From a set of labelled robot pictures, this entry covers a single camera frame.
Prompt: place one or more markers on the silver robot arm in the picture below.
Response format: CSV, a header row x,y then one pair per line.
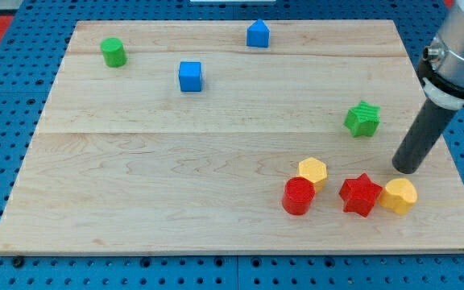
x,y
441,74

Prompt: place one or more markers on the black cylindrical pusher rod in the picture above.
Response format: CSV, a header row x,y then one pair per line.
x,y
422,135

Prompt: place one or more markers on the yellow heart block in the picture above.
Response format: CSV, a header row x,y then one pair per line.
x,y
398,195

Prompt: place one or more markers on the yellow hexagon block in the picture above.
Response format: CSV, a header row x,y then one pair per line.
x,y
314,171

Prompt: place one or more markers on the wooden board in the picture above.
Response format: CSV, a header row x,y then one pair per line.
x,y
122,162

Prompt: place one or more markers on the red cylinder block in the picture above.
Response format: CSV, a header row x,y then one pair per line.
x,y
298,195

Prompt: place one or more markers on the blue pentagon block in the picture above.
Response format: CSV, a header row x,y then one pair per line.
x,y
258,35

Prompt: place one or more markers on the blue cube block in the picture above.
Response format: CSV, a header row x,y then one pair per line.
x,y
190,76

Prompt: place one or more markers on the red star block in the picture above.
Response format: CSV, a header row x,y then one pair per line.
x,y
359,195

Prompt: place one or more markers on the green cylinder block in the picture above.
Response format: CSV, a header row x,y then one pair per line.
x,y
113,52

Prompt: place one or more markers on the green star block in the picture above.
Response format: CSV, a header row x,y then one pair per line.
x,y
362,119

